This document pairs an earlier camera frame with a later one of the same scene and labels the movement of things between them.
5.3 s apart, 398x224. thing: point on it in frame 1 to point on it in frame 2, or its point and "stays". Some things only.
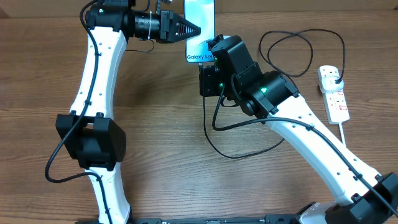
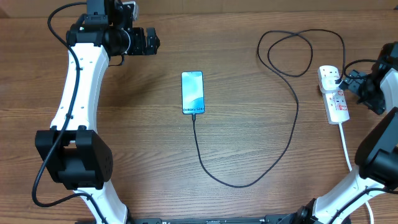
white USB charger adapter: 328,84 stays
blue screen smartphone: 202,14 to 193,93
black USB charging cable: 284,77 to 277,70
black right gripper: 208,76 to 353,85
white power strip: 336,102 stays
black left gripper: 170,28 to 140,48
